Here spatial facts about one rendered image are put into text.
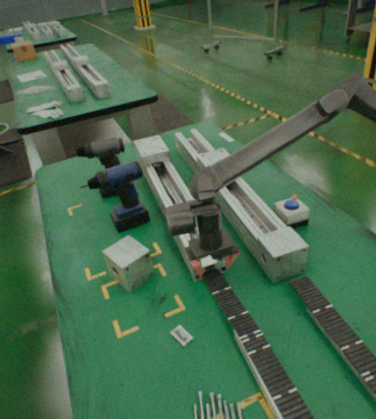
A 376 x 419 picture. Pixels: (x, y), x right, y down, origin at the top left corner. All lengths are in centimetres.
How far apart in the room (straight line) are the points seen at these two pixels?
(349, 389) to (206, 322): 33
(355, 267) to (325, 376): 34
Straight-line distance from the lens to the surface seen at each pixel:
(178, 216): 79
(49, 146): 252
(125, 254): 97
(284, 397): 78
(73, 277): 110
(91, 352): 92
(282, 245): 95
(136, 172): 112
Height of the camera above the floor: 150
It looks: 36 degrees down
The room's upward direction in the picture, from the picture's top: 8 degrees counter-clockwise
